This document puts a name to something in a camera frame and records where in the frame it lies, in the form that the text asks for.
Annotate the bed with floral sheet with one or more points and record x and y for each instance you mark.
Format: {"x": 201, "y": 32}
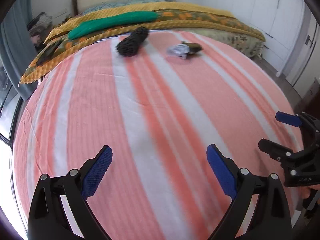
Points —
{"x": 248, "y": 45}

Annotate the pink white striped sheet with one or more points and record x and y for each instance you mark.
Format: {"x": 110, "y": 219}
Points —
{"x": 158, "y": 113}

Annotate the silver dark crumpled wrapper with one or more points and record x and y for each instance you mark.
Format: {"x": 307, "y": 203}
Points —
{"x": 184, "y": 49}

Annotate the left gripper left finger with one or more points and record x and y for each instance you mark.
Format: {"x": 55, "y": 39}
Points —
{"x": 47, "y": 218}

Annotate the clothes pile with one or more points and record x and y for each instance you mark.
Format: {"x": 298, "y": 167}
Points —
{"x": 39, "y": 27}

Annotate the blue floral pillow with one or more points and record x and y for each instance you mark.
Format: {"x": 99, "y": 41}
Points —
{"x": 108, "y": 5}

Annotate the white wardrobe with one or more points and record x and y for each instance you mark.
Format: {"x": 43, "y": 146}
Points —
{"x": 288, "y": 26}

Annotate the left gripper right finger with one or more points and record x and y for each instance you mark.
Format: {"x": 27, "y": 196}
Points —
{"x": 271, "y": 218}

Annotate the green long pillow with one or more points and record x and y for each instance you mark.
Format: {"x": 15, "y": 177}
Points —
{"x": 91, "y": 26}

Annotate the black spiky massage ball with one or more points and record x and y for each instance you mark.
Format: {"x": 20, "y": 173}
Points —
{"x": 130, "y": 46}

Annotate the yellow floral quilt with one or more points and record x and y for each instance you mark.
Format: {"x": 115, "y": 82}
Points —
{"x": 171, "y": 15}

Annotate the blue grey curtain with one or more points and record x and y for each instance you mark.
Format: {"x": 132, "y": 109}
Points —
{"x": 17, "y": 49}

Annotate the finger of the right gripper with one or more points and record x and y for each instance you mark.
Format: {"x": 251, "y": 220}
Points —
{"x": 292, "y": 120}
{"x": 282, "y": 154}

